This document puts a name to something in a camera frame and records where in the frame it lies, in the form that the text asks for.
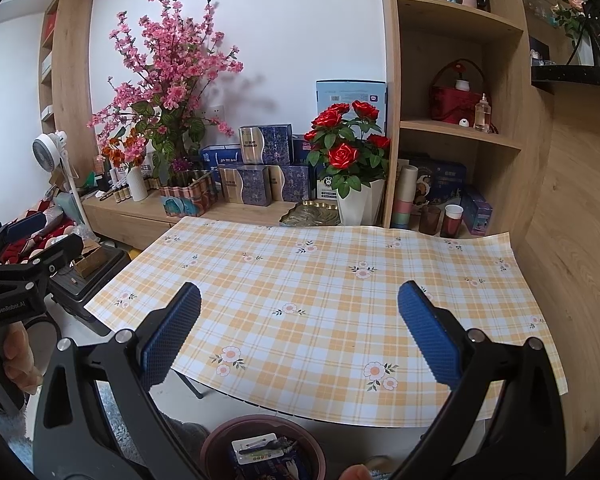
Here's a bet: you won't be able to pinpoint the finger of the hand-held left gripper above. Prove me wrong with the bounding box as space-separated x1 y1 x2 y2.
27 234 84 277
0 212 47 261

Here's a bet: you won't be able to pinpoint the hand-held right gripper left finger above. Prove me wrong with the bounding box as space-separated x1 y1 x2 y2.
32 282 203 480

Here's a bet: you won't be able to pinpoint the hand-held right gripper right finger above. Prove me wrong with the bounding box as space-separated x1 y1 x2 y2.
397 280 567 480

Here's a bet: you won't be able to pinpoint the maroon plastic bin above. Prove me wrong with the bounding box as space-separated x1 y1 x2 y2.
200 414 327 480

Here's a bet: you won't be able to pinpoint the black plastic fork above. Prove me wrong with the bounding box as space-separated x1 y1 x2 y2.
250 435 298 456

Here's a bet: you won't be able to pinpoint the large dark blue box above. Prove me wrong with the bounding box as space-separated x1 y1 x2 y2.
235 452 313 480

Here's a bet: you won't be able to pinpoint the person's left hand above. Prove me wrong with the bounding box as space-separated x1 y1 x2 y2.
0 322 43 396

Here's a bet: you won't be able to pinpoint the red white cloth heap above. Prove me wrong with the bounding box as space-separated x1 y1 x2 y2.
0 200 86 266

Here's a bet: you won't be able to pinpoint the brown cardboard box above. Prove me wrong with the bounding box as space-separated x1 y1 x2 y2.
72 240 108 278

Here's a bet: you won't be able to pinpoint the black plastic case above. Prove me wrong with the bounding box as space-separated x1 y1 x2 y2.
47 247 131 337

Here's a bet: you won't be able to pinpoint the low wooden cabinet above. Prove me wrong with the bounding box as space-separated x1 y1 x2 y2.
82 192 301 251

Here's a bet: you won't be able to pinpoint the white standing fan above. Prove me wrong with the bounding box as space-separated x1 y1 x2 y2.
32 131 88 233

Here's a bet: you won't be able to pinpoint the row of small brown bottles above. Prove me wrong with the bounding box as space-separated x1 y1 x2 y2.
100 180 161 204

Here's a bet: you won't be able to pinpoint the grey fluffy rug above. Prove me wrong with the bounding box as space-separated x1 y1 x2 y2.
160 412 211 461

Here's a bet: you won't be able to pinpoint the white ribbed vase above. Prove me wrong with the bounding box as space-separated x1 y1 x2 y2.
126 165 149 203

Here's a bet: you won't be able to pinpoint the red paper cup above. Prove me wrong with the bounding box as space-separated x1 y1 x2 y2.
440 204 465 239

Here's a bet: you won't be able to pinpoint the brown glass cup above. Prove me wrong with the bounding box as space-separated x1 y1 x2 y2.
419 205 442 236

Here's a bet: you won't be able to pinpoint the orange artificial flowers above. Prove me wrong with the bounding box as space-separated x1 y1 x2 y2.
100 137 146 171

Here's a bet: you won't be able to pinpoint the yellow checked floral tablecloth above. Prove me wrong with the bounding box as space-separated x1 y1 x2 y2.
84 215 568 428

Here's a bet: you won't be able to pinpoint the purple box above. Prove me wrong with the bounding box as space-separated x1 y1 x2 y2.
461 185 495 237

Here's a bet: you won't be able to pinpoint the stack of pastel cups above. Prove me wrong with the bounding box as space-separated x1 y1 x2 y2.
391 164 418 231

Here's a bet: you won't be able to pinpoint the striped wavy basket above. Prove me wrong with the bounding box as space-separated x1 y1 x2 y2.
158 170 218 218

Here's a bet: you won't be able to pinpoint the narrow wooden bookcase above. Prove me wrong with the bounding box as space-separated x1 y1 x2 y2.
39 0 101 171

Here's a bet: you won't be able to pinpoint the red roses in white pot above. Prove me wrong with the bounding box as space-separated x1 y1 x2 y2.
304 101 392 227

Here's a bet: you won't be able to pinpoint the dark blue gift box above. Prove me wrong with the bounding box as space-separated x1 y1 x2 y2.
399 156 468 206

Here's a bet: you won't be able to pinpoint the blue gold patterned box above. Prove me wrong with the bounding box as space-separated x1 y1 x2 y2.
218 165 272 207
238 123 294 167
269 164 313 202

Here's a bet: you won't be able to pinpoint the gold leaf tray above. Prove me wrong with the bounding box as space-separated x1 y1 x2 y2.
279 199 341 228

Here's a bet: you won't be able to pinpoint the white blue box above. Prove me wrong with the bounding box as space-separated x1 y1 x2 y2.
316 172 341 201

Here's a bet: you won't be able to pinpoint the blue flat carton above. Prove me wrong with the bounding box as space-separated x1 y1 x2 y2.
201 144 243 171

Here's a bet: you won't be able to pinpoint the wooden shelf unit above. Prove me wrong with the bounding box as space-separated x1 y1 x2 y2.
377 0 553 241

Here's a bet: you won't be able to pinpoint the blue box with red print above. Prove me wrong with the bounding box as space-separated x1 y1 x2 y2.
292 135 321 166

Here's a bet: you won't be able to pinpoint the glass perfume bottle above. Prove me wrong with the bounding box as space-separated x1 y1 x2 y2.
474 93 492 132

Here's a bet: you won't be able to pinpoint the pink artificial blossom arrangement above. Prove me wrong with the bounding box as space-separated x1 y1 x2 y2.
86 0 244 181

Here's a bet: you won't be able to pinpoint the light blue large carton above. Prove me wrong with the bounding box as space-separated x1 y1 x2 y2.
316 79 387 136

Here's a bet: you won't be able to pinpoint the black counter shelf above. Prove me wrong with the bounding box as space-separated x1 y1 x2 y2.
530 62 600 93

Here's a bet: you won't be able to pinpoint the pink roses in vase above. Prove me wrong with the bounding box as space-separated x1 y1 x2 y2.
550 0 598 66

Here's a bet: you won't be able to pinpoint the red handled basket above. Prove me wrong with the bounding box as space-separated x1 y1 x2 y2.
429 58 486 125

